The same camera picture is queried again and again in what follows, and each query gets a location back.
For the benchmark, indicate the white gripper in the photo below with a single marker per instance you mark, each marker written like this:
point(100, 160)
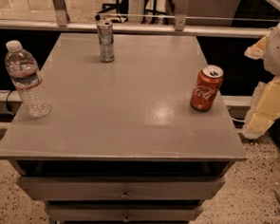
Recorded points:
point(265, 107)

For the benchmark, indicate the silver blue redbull can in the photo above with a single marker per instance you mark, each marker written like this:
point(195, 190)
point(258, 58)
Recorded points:
point(105, 35)

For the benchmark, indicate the red coca-cola can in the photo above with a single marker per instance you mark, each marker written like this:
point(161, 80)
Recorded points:
point(208, 81)

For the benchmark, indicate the metal railing frame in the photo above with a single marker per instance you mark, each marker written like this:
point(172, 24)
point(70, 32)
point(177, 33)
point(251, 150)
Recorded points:
point(216, 18)

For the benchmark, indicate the grey drawer cabinet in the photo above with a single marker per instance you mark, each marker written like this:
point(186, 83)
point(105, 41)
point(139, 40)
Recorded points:
point(122, 144)

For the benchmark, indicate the black office chair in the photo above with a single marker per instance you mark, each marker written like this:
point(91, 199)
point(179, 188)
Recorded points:
point(111, 3)

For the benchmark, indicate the clear plastic water bottle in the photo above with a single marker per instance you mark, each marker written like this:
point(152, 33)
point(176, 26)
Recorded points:
point(26, 77)

